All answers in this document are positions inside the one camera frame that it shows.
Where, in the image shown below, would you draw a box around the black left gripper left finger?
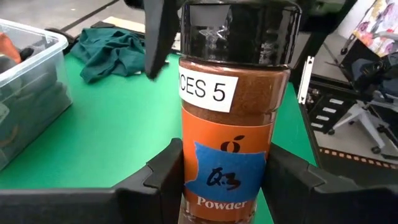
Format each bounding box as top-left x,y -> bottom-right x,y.
0,138 -> 185,224

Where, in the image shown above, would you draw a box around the grey patterned cloth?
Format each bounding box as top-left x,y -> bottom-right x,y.
0,46 -> 68,162

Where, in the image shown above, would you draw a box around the green table mat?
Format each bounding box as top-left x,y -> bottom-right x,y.
0,52 -> 318,224

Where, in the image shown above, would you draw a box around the dark grey cloth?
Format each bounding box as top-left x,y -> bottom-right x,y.
18,46 -> 35,62

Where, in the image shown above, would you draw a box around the black drawer unit white labels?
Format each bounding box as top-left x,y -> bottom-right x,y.
306,88 -> 353,132

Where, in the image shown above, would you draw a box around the silver metal frame bracket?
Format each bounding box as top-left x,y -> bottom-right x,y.
297,55 -> 315,105

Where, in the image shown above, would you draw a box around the orange-label black-lid spice jar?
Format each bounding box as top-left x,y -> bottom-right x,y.
177,0 -> 303,224

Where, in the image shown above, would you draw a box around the colourful floral fabric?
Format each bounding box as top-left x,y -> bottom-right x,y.
353,0 -> 398,58

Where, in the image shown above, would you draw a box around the grey office chair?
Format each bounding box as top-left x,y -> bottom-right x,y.
328,52 -> 398,155

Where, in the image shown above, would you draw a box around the orange cloth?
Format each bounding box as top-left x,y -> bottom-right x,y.
0,32 -> 21,65

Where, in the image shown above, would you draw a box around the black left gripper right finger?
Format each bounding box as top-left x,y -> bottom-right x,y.
262,143 -> 398,224

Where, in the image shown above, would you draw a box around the dark green cloth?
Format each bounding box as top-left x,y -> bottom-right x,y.
70,27 -> 170,84

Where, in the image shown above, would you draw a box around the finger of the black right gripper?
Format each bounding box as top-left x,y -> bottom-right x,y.
290,15 -> 341,86
123,0 -> 183,81

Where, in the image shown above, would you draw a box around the clear plastic storage box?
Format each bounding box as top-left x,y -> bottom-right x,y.
0,18 -> 73,171

